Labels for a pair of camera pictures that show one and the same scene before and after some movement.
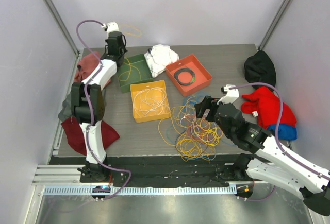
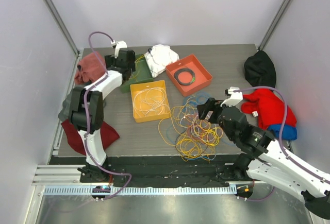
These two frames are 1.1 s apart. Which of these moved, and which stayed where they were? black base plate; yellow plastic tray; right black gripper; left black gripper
Moved: left black gripper
Stayed: right black gripper; yellow plastic tray; black base plate
